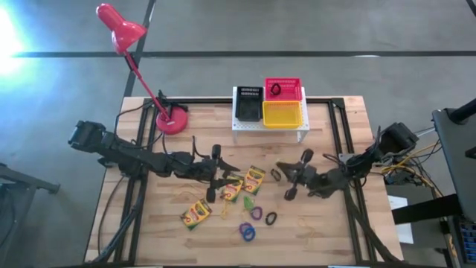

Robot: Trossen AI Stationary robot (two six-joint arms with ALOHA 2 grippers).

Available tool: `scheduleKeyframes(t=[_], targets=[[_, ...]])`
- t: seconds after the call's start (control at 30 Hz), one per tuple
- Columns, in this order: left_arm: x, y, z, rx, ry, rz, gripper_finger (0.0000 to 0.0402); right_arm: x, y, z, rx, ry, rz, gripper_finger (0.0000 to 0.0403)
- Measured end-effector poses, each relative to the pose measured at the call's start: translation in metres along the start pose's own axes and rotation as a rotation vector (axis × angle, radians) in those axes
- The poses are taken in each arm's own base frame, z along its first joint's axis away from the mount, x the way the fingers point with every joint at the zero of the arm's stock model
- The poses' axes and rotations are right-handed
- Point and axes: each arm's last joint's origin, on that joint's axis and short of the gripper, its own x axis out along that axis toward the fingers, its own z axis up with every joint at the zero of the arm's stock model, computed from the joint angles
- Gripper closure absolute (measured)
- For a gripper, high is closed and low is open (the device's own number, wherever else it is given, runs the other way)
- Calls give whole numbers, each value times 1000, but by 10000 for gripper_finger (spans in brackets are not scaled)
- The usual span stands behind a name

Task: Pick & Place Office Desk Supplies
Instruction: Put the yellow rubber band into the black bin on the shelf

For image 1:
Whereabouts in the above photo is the white paper sheet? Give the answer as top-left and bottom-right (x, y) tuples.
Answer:
(387, 195), (414, 246)

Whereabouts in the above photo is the black plastic basket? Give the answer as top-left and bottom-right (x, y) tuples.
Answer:
(234, 86), (265, 123)

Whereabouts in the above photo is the grey metal stand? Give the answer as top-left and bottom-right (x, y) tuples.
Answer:
(0, 162), (61, 268)

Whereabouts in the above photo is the white perforated metal shelf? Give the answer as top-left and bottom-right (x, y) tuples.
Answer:
(231, 86), (310, 144)

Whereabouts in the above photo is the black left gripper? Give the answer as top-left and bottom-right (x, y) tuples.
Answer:
(193, 144), (245, 204)

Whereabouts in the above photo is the red plastic basket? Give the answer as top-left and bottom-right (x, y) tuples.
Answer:
(264, 77), (303, 102)

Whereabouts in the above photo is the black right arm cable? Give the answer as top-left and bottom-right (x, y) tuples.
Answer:
(322, 152), (347, 168)

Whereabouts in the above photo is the thin black cable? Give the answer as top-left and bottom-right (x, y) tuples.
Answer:
(114, 100), (155, 141)

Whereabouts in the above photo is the red desk lamp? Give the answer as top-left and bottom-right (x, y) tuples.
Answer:
(95, 2), (190, 135)

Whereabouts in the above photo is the thin brown cable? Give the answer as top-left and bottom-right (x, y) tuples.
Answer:
(97, 176), (126, 256)

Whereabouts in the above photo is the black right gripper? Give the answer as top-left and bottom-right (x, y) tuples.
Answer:
(276, 148), (330, 202)

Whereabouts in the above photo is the black cable bundle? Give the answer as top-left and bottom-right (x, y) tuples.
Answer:
(347, 185), (395, 264)
(92, 174), (148, 264)

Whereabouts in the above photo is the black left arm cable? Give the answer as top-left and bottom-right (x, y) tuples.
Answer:
(191, 135), (211, 159)

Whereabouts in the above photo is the backlit keyboard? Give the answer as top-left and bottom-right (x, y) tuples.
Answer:
(455, 217), (476, 265)

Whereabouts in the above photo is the yellow green crayon box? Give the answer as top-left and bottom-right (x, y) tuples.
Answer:
(243, 165), (266, 196)
(180, 198), (213, 231)
(219, 174), (245, 203)

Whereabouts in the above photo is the dark grey monitor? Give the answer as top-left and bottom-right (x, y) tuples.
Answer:
(432, 98), (476, 224)

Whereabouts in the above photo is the tangle of loose cables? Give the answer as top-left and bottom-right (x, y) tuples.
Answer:
(379, 128), (447, 198)

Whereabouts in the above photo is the yellow plastic basket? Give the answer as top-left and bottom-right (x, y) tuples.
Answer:
(262, 100), (304, 130)

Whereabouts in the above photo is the black aluminium table frame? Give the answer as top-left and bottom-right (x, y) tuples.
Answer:
(91, 95), (405, 266)

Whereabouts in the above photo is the black flat bar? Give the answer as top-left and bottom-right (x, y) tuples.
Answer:
(391, 193), (463, 226)

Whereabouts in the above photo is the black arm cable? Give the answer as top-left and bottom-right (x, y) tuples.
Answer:
(322, 152), (347, 168)
(191, 135), (211, 159)

